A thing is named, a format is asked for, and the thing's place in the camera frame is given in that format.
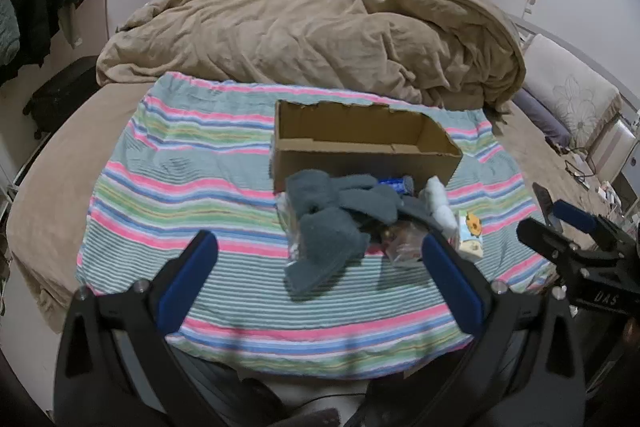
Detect tangled cables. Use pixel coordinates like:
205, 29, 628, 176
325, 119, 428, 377
564, 147, 603, 190

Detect dark grey cloth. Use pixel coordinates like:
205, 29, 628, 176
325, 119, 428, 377
399, 194, 443, 235

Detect grey sock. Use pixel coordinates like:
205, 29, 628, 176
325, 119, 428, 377
332, 174, 402, 225
284, 171, 372, 298

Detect striped blanket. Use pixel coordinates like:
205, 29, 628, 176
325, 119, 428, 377
75, 72, 552, 380

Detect blue tissue packet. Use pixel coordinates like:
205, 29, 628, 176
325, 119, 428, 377
379, 177, 416, 196

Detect tan duvet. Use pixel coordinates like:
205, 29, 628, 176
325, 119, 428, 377
96, 0, 527, 112

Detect white cabinet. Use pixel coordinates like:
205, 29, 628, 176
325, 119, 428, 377
586, 117, 640, 190

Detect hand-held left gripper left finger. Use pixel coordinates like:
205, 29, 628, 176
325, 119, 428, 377
54, 230, 223, 427

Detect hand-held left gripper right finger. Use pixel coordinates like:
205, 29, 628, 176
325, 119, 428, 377
420, 232, 586, 427

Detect white floral pillow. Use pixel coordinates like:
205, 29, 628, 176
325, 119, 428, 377
521, 34, 624, 151

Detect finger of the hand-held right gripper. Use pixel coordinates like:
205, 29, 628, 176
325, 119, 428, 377
532, 183, 623, 248
517, 218, 576, 265

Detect cardboard box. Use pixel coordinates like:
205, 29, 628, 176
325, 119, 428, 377
270, 99, 463, 195

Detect white sock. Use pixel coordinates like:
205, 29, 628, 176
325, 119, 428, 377
419, 176, 459, 239

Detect grey pillow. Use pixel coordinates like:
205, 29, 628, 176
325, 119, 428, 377
512, 87, 574, 148

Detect black suitcase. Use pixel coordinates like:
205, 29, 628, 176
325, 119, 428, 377
23, 55, 102, 139

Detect bed with tan sheet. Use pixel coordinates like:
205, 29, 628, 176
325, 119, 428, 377
6, 77, 618, 350

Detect brown snack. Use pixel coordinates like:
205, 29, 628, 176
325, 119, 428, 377
377, 221, 427, 269

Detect small white green carton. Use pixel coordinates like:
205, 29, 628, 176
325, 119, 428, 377
456, 209, 486, 264

